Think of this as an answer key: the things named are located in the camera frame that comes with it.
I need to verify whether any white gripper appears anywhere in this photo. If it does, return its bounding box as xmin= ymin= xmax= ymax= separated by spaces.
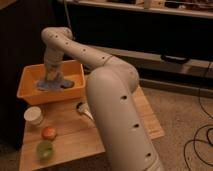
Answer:
xmin=44 ymin=49 xmax=63 ymax=81

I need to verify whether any blue grey towel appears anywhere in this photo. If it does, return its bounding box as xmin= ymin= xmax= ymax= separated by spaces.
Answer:
xmin=36 ymin=73 xmax=75 ymax=91

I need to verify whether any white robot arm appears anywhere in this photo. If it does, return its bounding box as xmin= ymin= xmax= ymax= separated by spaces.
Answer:
xmin=41 ymin=27 xmax=164 ymax=171

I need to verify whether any orange plastic tray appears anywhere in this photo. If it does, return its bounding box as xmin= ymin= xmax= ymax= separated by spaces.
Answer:
xmin=17 ymin=60 xmax=85 ymax=105

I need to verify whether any metal spoon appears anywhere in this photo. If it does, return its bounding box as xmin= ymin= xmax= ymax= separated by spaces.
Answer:
xmin=76 ymin=102 xmax=93 ymax=120

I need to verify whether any white cup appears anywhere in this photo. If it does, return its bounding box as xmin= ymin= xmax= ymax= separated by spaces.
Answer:
xmin=24 ymin=106 xmax=43 ymax=125

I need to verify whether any red orange apple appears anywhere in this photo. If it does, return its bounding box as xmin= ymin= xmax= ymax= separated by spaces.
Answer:
xmin=41 ymin=126 xmax=57 ymax=141

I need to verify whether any small wooden table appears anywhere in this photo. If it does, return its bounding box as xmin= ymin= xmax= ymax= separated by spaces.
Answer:
xmin=18 ymin=75 xmax=166 ymax=171

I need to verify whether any green apple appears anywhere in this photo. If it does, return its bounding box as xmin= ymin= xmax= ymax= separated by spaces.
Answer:
xmin=36 ymin=140 xmax=54 ymax=160

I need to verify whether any black device on shelf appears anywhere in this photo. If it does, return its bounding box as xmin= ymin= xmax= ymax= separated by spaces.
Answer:
xmin=160 ymin=55 xmax=190 ymax=64

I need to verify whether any low wooden shelf unit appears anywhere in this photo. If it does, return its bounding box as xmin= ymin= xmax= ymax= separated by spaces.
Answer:
xmin=53 ymin=0 xmax=213 ymax=98

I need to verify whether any black cable on floor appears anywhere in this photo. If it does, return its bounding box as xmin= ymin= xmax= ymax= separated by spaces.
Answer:
xmin=183 ymin=61 xmax=213 ymax=171

